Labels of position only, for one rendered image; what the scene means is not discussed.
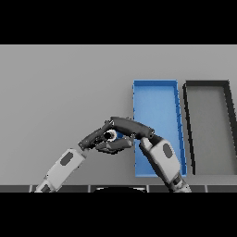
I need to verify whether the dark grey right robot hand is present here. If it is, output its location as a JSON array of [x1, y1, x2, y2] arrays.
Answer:
[[94, 116, 156, 156]]

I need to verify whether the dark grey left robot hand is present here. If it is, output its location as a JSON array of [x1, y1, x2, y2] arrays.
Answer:
[[77, 119, 115, 151]]

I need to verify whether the blue pipe with pale ring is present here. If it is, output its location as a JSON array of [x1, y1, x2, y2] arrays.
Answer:
[[103, 129, 125, 143]]

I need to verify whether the blue bin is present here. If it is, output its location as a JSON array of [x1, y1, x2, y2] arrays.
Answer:
[[131, 79, 188, 179]]

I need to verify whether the dark grey bin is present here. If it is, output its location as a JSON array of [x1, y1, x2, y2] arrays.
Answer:
[[181, 80, 237, 177]]

